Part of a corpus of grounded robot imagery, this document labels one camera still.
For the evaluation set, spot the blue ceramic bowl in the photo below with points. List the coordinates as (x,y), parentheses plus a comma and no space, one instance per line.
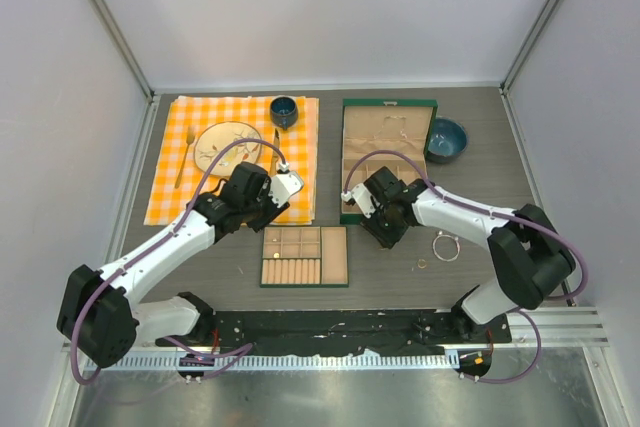
(448,141)

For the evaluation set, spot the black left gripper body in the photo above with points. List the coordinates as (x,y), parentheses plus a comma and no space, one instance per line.
(261,212)

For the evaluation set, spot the green jewelry box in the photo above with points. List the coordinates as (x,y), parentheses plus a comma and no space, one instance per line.
(385,132)

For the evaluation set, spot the gold fork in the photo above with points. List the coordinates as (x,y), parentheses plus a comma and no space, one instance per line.
(190,139)

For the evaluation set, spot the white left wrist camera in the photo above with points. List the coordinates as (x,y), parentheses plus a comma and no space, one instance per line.
(284,184)

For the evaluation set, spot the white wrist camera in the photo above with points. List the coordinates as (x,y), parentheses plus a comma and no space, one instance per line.
(361,197)
(284,184)

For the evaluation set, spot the green jewelry tray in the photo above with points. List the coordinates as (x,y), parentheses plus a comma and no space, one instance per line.
(305,257)

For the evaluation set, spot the gold knife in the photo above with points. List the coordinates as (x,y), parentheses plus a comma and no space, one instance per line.
(276,157)

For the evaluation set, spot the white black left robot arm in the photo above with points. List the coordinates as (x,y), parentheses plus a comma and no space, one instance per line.
(103,313)

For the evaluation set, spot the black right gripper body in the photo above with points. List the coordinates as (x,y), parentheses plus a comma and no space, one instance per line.
(383,225)

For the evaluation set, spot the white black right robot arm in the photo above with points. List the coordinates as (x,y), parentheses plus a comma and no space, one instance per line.
(529,260)

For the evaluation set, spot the cream plate with branch pattern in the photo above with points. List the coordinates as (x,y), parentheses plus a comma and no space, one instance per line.
(218,136)

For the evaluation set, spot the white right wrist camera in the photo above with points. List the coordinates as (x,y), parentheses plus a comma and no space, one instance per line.
(361,197)

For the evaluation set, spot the aluminium front rail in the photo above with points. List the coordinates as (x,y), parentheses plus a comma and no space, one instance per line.
(548,327)

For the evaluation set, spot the dark blue ceramic mug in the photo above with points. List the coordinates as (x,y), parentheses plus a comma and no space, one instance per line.
(283,112)

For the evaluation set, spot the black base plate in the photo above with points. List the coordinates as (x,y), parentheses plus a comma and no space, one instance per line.
(338,333)

